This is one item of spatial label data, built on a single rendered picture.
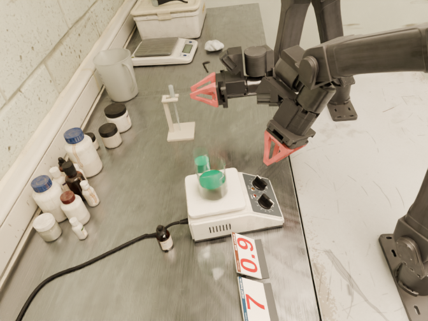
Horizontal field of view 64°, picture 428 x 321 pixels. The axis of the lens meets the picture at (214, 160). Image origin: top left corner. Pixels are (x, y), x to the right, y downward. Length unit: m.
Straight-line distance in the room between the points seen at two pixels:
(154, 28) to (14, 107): 0.85
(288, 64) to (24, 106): 0.68
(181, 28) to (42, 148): 0.90
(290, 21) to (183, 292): 0.66
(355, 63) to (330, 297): 0.41
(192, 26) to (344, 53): 1.13
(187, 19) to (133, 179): 0.89
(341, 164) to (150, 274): 0.53
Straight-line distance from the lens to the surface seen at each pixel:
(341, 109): 1.10
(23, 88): 1.05
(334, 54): 0.59
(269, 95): 0.72
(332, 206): 0.82
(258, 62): 0.90
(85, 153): 0.95
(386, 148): 1.00
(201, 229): 0.72
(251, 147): 0.96
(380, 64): 0.54
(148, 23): 1.67
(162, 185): 0.90
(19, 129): 1.00
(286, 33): 0.91
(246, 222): 0.73
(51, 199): 0.87
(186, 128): 1.05
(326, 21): 0.96
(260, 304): 0.67
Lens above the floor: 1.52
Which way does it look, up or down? 42 degrees down
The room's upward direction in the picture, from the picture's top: 9 degrees counter-clockwise
